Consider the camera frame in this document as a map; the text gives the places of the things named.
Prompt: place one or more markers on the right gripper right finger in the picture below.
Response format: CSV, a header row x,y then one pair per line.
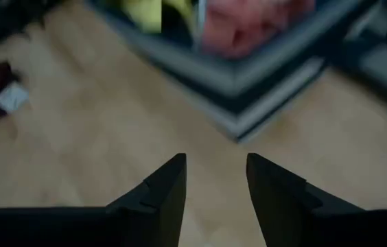
x,y
279,206

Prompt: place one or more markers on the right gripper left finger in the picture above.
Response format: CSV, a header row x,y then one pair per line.
x,y
161,206

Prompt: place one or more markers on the coral pink garment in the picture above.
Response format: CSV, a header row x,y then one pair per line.
x,y
248,31

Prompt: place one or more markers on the yellow garment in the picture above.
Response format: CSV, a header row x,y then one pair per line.
x,y
142,15

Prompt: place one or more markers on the navy white striped fabric bin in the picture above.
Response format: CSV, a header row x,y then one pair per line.
x,y
234,85

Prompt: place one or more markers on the white paper tag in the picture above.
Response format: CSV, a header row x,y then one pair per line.
x,y
11,97

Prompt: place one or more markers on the black table frame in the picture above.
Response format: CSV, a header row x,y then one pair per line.
x,y
351,51

